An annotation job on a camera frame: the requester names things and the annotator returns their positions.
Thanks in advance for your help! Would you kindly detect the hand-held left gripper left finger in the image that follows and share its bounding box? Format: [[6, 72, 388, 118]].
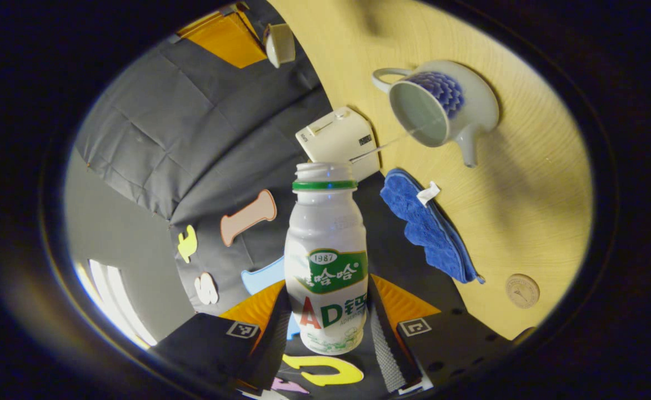
[[151, 279, 294, 396]]

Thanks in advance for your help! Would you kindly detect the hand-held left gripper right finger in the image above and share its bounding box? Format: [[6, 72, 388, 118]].
[[367, 273, 513, 396]]

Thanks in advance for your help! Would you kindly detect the white plastic water bottle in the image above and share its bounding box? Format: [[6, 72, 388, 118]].
[[283, 161, 370, 357]]

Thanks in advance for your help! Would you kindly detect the round wooden coaster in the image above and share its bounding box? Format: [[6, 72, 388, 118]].
[[505, 273, 541, 309]]

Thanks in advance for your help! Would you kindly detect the white blue teacup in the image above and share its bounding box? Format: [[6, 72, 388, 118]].
[[372, 59, 500, 169]]

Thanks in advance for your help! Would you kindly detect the black backdrop cloth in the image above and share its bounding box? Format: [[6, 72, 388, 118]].
[[73, 4, 470, 400]]

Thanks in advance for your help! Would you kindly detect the blue towel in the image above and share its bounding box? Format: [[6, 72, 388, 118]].
[[379, 168, 486, 286]]

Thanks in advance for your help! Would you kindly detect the white toaster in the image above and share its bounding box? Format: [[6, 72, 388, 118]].
[[294, 106, 382, 183]]

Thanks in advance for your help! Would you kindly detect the ceiling light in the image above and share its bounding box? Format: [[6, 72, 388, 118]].
[[73, 258, 159, 351]]

